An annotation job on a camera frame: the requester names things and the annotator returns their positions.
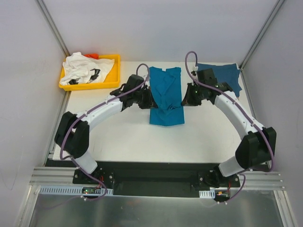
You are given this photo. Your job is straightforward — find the teal blue t-shirt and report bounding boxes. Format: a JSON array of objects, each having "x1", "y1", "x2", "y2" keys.
[{"x1": 150, "y1": 67, "x2": 185, "y2": 127}]

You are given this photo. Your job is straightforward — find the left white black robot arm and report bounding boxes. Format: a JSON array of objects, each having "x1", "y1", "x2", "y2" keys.
[{"x1": 54, "y1": 74, "x2": 157, "y2": 184}]

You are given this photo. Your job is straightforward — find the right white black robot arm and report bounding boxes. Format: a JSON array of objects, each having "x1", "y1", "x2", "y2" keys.
[{"x1": 181, "y1": 67, "x2": 276, "y2": 187}]

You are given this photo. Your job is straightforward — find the yellow plastic bin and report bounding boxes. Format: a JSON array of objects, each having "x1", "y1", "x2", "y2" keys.
[{"x1": 59, "y1": 54, "x2": 121, "y2": 91}]

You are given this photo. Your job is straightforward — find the folded dark blue t-shirt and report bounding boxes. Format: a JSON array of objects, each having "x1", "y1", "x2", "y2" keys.
[{"x1": 197, "y1": 63, "x2": 242, "y2": 97}]

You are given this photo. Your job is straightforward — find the orange garment in bin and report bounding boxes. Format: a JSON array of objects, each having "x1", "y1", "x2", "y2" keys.
[{"x1": 84, "y1": 53, "x2": 99, "y2": 59}]

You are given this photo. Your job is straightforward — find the white printed t-shirt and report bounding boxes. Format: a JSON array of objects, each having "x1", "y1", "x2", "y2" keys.
[{"x1": 60, "y1": 52, "x2": 115, "y2": 86}]

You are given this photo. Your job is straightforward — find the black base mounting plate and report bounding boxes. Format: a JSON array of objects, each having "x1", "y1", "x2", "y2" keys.
[{"x1": 72, "y1": 161, "x2": 241, "y2": 198}]

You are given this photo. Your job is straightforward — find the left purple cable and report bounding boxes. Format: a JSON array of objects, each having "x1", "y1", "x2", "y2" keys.
[{"x1": 59, "y1": 63, "x2": 152, "y2": 202}]

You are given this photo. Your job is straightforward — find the purple cable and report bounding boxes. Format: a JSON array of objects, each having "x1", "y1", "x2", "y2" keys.
[
  {"x1": 185, "y1": 51, "x2": 276, "y2": 206},
  {"x1": 59, "y1": 63, "x2": 152, "y2": 202}
]

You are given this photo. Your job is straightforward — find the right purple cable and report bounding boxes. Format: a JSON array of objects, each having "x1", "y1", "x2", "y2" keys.
[{"x1": 185, "y1": 51, "x2": 276, "y2": 206}]

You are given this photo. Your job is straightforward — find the right slotted cable duct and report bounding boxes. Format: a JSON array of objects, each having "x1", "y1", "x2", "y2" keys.
[{"x1": 199, "y1": 190, "x2": 215, "y2": 199}]

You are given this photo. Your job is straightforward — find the slotted cable duct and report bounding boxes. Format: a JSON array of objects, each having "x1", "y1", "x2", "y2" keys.
[
  {"x1": 199, "y1": 190, "x2": 215, "y2": 199},
  {"x1": 39, "y1": 185, "x2": 114, "y2": 196}
]

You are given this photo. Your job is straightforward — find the right aluminium frame post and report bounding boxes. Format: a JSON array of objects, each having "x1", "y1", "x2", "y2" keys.
[{"x1": 239, "y1": 0, "x2": 286, "y2": 71}]

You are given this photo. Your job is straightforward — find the aluminium frame post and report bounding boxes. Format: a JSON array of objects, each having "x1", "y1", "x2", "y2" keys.
[
  {"x1": 239, "y1": 0, "x2": 286, "y2": 71},
  {"x1": 35, "y1": 0, "x2": 70, "y2": 57}
]

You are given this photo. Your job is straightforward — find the aluminium extrusion rail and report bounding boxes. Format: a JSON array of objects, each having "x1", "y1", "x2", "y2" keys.
[{"x1": 29, "y1": 166, "x2": 286, "y2": 191}]

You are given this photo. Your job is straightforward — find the left slotted cable duct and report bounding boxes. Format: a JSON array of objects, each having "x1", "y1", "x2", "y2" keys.
[{"x1": 39, "y1": 185, "x2": 114, "y2": 196}]

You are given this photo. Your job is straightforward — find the left aluminium frame post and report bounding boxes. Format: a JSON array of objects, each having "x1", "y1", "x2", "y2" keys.
[{"x1": 35, "y1": 0, "x2": 70, "y2": 57}]

